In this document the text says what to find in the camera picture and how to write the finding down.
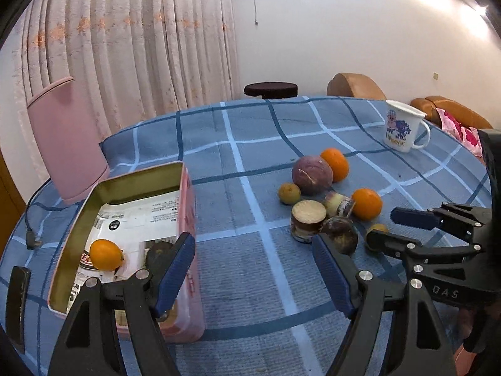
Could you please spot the dark mangosteen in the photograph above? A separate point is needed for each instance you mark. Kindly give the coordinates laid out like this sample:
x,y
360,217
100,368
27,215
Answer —
x,y
158,259
342,234

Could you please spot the wooden door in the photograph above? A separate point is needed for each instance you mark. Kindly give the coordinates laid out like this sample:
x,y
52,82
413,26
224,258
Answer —
x,y
12,204

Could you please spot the dark round stool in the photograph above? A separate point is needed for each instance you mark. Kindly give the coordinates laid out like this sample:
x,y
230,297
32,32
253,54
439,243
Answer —
x,y
271,90

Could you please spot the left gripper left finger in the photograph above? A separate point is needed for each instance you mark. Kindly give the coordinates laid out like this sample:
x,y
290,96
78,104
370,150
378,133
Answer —
x,y
88,343

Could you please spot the pink electric kettle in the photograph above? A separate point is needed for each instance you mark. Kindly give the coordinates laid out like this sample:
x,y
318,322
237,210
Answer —
x,y
67,139

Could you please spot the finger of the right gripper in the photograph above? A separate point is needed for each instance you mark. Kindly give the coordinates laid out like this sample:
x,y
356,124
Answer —
x,y
471,224
413,252

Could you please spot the purple round turnip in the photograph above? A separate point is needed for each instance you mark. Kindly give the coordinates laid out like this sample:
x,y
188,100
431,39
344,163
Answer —
x,y
312,174

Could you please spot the pink floral curtain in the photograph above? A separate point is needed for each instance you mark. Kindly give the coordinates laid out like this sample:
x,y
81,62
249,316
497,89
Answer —
x,y
133,59

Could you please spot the white printed mug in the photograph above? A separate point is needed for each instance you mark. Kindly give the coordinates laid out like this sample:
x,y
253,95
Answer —
x,y
402,126

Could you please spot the brown leather armchair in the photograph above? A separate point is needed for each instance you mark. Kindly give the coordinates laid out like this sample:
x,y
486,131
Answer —
x,y
354,85

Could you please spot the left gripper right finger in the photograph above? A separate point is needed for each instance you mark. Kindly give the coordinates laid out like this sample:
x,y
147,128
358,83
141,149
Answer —
x,y
417,343

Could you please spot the blue plaid tablecloth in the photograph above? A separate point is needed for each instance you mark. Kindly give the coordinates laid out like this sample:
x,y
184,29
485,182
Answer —
x,y
253,301

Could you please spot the black smartphone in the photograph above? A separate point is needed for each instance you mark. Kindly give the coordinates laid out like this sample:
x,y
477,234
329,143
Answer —
x,y
15,306

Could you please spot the brown leather sofa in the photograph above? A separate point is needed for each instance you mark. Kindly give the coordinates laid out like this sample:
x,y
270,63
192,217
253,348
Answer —
x,y
465,116

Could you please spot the small green-brown fruit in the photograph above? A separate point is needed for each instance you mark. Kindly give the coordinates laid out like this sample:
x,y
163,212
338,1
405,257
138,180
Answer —
x,y
289,193
373,236

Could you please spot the person's right hand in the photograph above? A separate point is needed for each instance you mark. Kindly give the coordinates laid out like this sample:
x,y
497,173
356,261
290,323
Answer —
x,y
470,322

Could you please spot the pink metal tin box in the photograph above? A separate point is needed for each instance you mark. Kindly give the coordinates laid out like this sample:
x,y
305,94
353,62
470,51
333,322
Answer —
x,y
137,185

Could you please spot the small orange tangerine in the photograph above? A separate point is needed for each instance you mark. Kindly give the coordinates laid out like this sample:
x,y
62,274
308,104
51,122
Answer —
x,y
106,255

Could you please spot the printed paper in tin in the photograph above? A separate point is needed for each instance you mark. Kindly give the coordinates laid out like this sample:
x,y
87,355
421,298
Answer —
x,y
134,226

